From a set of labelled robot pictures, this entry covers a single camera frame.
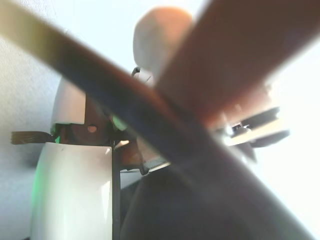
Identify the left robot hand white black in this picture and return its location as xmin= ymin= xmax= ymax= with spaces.
xmin=31 ymin=6 xmax=291 ymax=240

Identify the flat ribbon cable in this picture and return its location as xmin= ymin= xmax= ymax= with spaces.
xmin=11 ymin=131 xmax=53 ymax=146

